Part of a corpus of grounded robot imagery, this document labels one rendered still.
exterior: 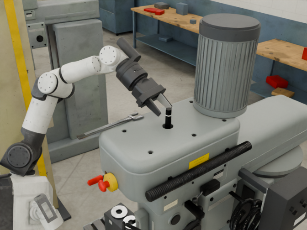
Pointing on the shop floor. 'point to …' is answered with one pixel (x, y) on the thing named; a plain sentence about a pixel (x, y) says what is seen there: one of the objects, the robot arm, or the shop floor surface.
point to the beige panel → (19, 89)
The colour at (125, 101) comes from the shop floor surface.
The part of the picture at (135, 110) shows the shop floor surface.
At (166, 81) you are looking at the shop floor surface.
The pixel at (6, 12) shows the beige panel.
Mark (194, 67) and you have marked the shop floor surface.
